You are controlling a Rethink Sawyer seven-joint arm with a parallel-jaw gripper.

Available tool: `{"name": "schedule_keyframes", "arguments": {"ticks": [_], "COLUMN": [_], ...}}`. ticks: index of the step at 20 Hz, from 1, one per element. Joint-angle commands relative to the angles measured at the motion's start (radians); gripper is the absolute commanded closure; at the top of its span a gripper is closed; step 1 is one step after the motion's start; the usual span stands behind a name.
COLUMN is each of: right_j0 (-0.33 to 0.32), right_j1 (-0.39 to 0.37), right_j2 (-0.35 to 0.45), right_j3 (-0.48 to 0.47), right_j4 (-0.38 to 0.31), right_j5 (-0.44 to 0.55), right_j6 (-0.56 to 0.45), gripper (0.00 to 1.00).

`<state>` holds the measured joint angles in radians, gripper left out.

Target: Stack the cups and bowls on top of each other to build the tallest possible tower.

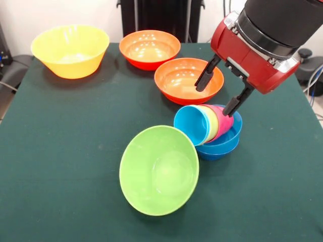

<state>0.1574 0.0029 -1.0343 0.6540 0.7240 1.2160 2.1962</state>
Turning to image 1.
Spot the black rounded base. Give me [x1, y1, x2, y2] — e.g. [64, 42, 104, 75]
[295, 56, 323, 88]

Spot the grey blue cable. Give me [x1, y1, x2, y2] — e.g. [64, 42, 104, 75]
[302, 64, 323, 98]

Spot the light green bowl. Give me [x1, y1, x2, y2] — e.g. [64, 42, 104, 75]
[119, 125, 200, 217]

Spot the large yellow bowl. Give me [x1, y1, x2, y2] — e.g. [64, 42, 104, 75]
[30, 24, 111, 80]

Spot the black wall cable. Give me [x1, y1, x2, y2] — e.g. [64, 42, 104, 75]
[223, 0, 233, 16]

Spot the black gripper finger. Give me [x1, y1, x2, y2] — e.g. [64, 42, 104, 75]
[222, 83, 255, 118]
[194, 54, 222, 92]

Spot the black chair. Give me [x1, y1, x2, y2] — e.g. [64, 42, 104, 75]
[0, 54, 34, 91]

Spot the light blue cup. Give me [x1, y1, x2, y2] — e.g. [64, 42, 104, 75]
[173, 105, 211, 147]

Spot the light blue bowl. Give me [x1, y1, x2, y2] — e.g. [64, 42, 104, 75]
[201, 104, 243, 148]

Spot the dark blue bowl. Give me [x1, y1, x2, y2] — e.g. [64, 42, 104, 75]
[196, 137, 240, 161]

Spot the dark green tablecloth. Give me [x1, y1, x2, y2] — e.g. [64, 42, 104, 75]
[0, 42, 323, 242]

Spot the black knob clamp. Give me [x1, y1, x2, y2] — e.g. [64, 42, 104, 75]
[298, 48, 313, 66]

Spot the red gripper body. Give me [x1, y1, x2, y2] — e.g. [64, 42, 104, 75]
[210, 11, 301, 95]

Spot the yellow-green cup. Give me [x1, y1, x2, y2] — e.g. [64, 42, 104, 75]
[196, 104, 219, 143]

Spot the red cup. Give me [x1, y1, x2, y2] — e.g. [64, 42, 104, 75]
[206, 104, 235, 142]

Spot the orange bowl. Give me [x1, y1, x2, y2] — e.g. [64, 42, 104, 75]
[154, 57, 225, 106]
[119, 29, 181, 71]

